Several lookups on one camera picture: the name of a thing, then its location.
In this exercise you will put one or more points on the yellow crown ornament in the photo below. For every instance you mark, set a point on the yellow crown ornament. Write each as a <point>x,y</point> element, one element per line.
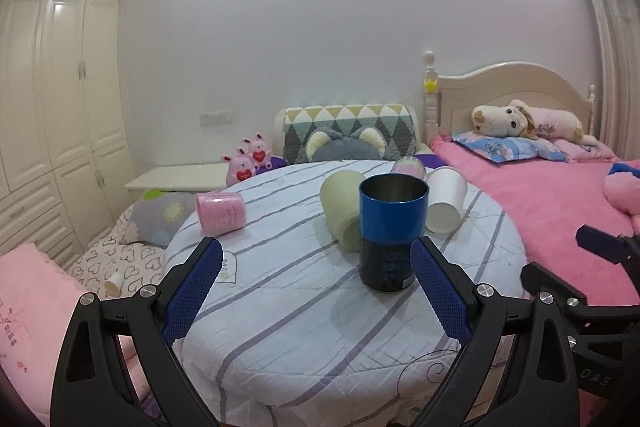
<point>430,85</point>

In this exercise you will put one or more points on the striped white tablecloth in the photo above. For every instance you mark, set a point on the striped white tablecloth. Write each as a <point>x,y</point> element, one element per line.
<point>300,307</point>

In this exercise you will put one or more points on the white paper cup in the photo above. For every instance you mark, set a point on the white paper cup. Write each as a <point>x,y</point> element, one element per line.
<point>445,202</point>

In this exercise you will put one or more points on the diamond patterned cushion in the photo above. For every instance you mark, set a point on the diamond patterned cushion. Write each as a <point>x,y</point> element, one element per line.
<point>345,117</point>

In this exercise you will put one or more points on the pink plush toy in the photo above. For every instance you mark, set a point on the pink plush toy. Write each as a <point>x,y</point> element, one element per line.
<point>622,192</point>

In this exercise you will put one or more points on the cream bed headboard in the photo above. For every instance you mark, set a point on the cream bed headboard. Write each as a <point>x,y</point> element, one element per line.
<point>520,87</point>

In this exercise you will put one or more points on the clear pink-tinted cup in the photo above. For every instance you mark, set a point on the clear pink-tinted cup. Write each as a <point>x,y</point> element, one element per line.
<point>407,167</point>

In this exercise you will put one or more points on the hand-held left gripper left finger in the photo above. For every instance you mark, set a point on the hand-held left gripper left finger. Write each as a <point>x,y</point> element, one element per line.
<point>196,284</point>

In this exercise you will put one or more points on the white curtain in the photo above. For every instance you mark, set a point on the white curtain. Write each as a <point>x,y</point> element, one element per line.
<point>607,57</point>

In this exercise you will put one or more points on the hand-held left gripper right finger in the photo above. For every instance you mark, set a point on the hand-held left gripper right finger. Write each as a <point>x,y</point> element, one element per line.
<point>440,294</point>

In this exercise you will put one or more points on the grey bear cushion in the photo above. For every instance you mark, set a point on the grey bear cushion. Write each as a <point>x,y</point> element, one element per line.
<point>345,148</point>

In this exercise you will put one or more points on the pink cup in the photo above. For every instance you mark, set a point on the pink cup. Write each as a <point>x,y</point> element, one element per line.
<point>221,213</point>

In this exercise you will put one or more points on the small paper cup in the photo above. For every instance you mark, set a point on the small paper cup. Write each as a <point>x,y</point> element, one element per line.
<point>113,284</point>

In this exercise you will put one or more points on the pink bed blanket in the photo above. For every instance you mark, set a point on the pink bed blanket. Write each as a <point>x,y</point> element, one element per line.
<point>540,217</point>

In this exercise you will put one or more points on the blue printed pillow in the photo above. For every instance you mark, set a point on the blue printed pillow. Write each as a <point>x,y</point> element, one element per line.
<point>500,148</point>

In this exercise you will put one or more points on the white plush dog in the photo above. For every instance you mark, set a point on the white plush dog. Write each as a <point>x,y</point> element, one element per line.
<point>505,119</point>

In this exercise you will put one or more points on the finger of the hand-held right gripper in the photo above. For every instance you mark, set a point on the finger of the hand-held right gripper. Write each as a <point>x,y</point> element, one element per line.
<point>547,282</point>
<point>600,243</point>

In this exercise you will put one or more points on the pink folded blanket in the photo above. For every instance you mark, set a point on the pink folded blanket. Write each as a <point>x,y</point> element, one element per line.
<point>30,307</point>

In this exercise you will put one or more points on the white nightstand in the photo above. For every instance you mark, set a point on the white nightstand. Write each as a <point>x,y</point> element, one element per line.
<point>175,177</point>

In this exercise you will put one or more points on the wall socket panel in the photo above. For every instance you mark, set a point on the wall socket panel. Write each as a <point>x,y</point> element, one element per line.
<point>217,117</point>

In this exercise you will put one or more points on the pale green cup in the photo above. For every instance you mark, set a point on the pale green cup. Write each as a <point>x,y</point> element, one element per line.
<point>339,207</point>

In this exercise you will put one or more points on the cream wardrobe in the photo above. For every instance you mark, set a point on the cream wardrobe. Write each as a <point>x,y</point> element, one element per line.
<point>60,107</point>

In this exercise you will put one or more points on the purple cloth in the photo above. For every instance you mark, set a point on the purple cloth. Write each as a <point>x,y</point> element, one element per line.
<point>277,162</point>

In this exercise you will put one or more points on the heart-print bed sheet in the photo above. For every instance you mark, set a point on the heart-print bed sheet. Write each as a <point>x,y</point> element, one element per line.
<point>130,267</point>

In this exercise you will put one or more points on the grey sun-print pillow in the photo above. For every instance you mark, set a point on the grey sun-print pillow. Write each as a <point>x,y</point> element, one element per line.
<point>160,217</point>

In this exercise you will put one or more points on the pink bunny plush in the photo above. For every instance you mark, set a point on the pink bunny plush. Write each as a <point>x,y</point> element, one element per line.
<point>240,169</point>
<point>259,154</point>

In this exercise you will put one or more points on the blue metal cup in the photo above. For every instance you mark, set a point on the blue metal cup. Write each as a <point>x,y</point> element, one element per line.
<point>392,227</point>

